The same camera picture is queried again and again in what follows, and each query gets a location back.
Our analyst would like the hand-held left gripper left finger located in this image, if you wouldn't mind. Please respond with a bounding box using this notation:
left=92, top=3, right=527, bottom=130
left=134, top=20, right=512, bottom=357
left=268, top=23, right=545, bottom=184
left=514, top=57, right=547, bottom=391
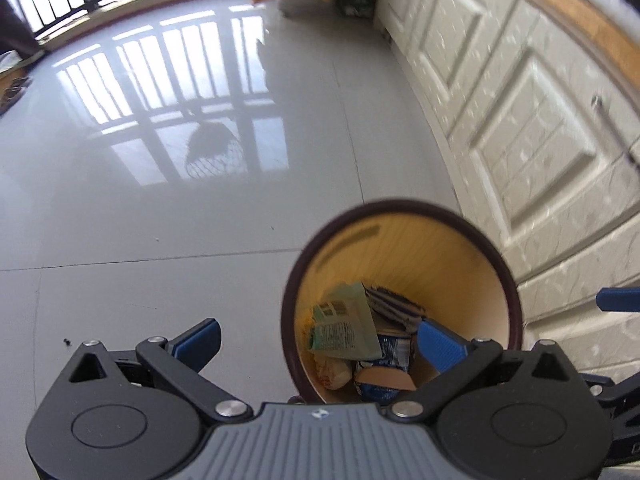
left=65, top=317, right=255, bottom=423

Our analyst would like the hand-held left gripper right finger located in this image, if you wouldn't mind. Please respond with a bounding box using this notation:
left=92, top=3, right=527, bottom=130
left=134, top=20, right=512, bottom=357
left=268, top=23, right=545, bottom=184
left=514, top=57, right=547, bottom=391
left=390, top=319, right=582, bottom=424

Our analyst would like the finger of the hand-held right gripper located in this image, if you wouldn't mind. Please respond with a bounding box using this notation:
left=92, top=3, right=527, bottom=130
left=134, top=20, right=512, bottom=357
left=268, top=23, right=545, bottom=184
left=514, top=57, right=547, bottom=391
left=596, top=287, right=640, bottom=312
left=575, top=370, right=640, bottom=462

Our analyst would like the yellow plastic waste bin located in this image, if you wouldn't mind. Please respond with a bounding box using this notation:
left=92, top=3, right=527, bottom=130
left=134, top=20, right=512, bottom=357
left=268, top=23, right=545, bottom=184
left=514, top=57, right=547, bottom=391
left=281, top=200, right=524, bottom=407

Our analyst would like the green snack packet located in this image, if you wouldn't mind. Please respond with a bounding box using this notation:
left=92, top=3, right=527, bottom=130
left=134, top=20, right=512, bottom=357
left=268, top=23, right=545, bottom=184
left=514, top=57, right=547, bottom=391
left=307, top=282, right=384, bottom=361

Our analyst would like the white cabinet with wooden top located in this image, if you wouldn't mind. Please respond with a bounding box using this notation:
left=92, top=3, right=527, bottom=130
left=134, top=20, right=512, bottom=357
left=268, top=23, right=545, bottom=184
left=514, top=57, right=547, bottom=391
left=372, top=0, right=640, bottom=377

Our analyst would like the white box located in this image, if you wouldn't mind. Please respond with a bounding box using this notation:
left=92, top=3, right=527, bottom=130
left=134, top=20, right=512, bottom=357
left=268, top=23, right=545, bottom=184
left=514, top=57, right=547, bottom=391
left=277, top=0, right=322, bottom=17

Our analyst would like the black balcony railing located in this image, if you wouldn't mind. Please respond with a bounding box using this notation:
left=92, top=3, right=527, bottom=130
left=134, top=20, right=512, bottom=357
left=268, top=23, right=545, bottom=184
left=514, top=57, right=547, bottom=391
left=5, top=0, right=262, bottom=42

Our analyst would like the brown curtain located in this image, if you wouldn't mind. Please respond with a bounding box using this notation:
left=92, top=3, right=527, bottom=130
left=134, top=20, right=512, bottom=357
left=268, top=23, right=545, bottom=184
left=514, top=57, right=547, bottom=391
left=0, top=0, right=47, bottom=62

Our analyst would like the metal cabinet handle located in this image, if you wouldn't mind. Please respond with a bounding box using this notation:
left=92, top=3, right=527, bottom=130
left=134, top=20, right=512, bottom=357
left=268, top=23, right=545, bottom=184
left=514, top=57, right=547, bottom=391
left=591, top=94, right=640, bottom=167

